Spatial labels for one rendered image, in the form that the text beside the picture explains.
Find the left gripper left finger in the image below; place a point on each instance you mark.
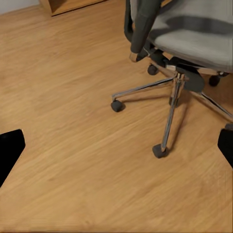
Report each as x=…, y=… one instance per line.
x=12, y=145

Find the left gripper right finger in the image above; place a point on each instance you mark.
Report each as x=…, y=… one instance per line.
x=225, y=144

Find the swivel chair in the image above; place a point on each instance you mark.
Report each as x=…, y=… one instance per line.
x=199, y=36

